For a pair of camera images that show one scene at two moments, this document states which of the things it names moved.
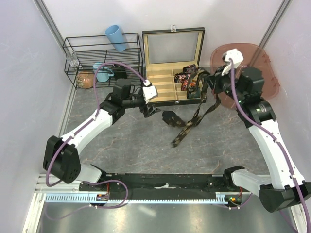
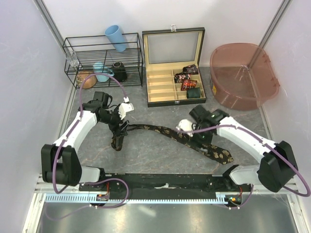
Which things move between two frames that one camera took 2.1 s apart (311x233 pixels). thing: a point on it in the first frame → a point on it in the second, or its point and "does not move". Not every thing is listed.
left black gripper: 148,112 → 117,130
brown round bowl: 84,79 does not move
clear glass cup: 73,59 does not move
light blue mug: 104,72 does not move
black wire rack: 97,61 does not move
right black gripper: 215,79 → 207,142
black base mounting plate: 160,184 does not move
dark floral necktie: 198,79 → 214,154
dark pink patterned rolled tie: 193,69 does not move
